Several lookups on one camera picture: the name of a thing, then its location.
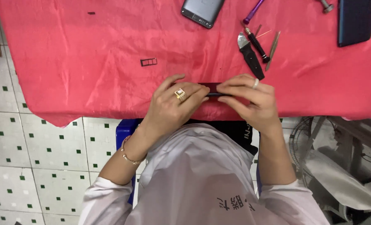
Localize person's right hand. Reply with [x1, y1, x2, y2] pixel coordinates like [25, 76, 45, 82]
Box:
[217, 74, 282, 135]

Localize person's left hand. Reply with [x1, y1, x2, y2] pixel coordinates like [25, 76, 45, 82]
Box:
[141, 73, 210, 142]

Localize black phone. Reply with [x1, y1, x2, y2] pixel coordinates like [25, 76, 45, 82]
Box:
[170, 82, 233, 98]

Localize black trousers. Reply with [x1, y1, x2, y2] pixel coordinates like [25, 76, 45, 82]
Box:
[185, 118, 261, 156]

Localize blue plastic stool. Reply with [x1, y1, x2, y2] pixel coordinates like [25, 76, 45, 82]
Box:
[115, 118, 143, 206]

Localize black card tray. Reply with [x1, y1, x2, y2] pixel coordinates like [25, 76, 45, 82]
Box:
[140, 57, 158, 67]

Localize floor fan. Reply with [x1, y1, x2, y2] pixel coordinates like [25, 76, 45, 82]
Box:
[288, 116, 330, 189]

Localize metal tweezers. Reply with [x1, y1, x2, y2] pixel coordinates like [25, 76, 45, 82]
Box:
[265, 31, 282, 72]

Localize black screwdriver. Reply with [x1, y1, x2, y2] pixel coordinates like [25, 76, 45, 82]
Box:
[244, 26, 271, 64]

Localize red cloth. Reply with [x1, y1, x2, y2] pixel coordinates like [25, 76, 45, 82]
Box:
[0, 0, 371, 128]

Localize purple screwdriver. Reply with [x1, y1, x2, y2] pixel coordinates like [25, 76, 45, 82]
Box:
[242, 0, 265, 25]

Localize grey metal stand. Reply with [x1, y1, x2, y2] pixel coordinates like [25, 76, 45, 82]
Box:
[325, 114, 371, 177]

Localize grey phone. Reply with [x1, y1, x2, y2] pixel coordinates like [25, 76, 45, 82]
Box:
[181, 0, 226, 29]

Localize grey cloth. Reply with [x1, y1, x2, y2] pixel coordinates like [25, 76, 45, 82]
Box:
[303, 149, 371, 217]

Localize silver metal tool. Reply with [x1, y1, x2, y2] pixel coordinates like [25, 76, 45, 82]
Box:
[318, 0, 335, 14]

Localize dark blue phone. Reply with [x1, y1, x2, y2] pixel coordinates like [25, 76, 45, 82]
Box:
[337, 0, 371, 48]

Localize gold ring with stone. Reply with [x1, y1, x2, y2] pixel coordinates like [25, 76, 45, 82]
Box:
[174, 88, 187, 101]

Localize black-handled pry knife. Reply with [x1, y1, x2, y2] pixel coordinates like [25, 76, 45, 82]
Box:
[237, 31, 266, 81]

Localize gold bead bracelet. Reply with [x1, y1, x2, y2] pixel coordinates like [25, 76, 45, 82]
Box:
[120, 134, 147, 165]

